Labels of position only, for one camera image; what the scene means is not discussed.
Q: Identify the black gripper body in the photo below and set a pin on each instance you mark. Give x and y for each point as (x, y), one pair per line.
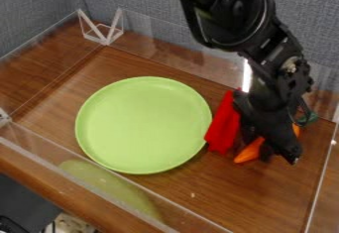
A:
(269, 124)

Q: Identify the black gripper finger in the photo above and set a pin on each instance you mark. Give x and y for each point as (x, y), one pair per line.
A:
(266, 152)
(292, 153)

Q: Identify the orange toy carrot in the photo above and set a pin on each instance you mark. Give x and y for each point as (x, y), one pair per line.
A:
(250, 152)

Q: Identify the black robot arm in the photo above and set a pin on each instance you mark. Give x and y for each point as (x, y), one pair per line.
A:
(244, 26)

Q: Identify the red folded cloth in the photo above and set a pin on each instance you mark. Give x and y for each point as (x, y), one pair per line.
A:
(225, 127)

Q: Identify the green round plate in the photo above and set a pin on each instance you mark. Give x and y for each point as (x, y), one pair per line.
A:
(142, 125)

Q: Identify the clear acrylic enclosure wall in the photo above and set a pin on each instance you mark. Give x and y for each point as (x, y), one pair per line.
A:
(210, 196)

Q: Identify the clear acrylic corner bracket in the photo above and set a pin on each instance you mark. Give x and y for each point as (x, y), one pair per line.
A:
(101, 33)

